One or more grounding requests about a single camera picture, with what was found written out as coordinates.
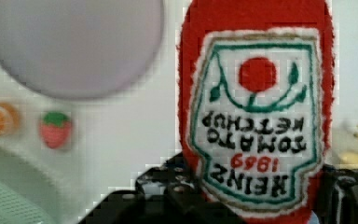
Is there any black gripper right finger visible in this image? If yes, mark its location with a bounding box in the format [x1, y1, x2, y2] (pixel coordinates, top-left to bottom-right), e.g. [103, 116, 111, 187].
[316, 165, 358, 224]

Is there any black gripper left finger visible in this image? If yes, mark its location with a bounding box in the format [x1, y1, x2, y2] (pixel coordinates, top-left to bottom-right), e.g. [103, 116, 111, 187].
[135, 153, 210, 212]

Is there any red plush ketchup bottle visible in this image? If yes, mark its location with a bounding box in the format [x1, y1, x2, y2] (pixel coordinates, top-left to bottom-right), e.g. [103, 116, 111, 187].
[178, 0, 334, 224]

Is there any yellow plush banana toy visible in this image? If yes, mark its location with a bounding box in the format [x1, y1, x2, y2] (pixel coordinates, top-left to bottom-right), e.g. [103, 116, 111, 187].
[333, 123, 358, 169]

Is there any red strawberry toy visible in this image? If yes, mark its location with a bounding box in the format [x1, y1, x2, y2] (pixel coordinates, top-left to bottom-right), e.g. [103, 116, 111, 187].
[39, 111, 72, 149]

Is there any green perforated colander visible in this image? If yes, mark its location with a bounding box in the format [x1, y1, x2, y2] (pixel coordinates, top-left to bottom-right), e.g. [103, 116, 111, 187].
[0, 148, 62, 224]

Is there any lavender round plate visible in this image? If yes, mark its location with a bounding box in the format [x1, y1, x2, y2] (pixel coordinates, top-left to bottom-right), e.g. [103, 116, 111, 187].
[0, 0, 165, 100]

